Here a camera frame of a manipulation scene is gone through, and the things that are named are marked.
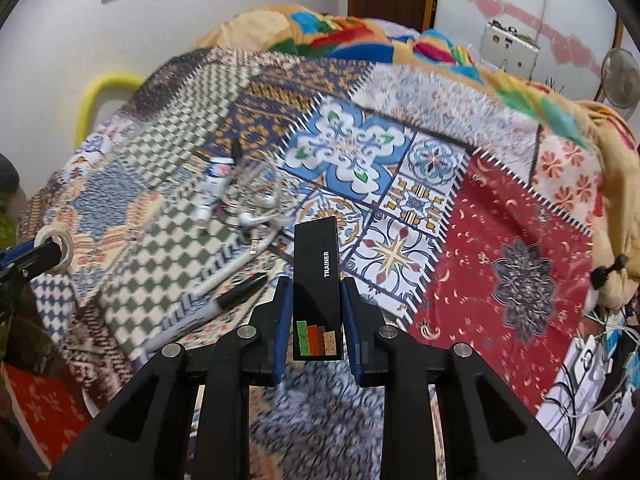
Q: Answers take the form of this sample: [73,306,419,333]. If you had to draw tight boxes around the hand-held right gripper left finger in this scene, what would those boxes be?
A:
[47,276,293,480]

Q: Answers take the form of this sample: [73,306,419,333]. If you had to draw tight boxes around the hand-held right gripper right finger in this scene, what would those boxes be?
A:
[340,276,593,480]

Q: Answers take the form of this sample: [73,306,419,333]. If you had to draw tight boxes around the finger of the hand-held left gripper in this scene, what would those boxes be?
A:
[0,241,65,281]

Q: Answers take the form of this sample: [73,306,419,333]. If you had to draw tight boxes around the white tape roll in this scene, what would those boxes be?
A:
[35,225,75,273]

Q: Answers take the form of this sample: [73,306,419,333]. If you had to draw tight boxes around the black rectangular box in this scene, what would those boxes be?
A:
[293,216,346,362]

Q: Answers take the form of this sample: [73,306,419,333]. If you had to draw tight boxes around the small white tube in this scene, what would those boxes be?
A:
[196,158,236,221]

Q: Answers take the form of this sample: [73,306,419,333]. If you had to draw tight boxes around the black and grey marker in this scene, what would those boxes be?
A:
[145,272,271,353]

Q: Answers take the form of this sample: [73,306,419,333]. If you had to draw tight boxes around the tangled white earphones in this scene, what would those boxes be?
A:
[220,157,301,233]

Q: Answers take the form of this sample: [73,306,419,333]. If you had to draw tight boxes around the patchwork printed bedsheet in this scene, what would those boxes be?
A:
[17,45,608,480]

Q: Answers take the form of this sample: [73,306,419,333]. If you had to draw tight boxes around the colourful orange blanket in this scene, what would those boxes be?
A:
[192,4,640,306]

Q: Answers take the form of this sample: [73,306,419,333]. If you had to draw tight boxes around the white metal box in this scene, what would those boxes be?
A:
[477,20,541,78]

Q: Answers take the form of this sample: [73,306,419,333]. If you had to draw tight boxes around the standing fan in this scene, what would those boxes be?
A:
[595,47,640,108]

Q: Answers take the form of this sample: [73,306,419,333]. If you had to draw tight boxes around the white cable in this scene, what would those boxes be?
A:
[192,227,278,297]

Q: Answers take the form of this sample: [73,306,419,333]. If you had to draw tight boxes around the yellow chair frame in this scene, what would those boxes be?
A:
[74,72,146,151]

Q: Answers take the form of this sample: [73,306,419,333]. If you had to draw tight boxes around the pile of cables and chargers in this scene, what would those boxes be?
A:
[537,305,640,461]

